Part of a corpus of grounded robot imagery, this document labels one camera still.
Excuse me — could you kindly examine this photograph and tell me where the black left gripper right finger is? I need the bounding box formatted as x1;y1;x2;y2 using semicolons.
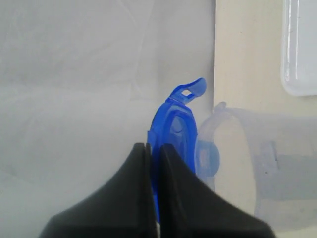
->
158;144;275;238

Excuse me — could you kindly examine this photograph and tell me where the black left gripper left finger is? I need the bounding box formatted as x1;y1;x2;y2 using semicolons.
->
40;143;158;238

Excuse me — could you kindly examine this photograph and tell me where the blue container lid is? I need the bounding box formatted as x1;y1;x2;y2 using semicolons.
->
147;78;220;222

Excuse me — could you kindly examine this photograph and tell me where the clear plastic container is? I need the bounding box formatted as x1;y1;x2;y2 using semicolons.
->
195;102;317;232

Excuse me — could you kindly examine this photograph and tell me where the white backdrop cloth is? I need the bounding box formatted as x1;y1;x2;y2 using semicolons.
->
0;0;215;238

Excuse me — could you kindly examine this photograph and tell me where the white plastic tray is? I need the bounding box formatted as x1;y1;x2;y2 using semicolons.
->
280;0;317;97

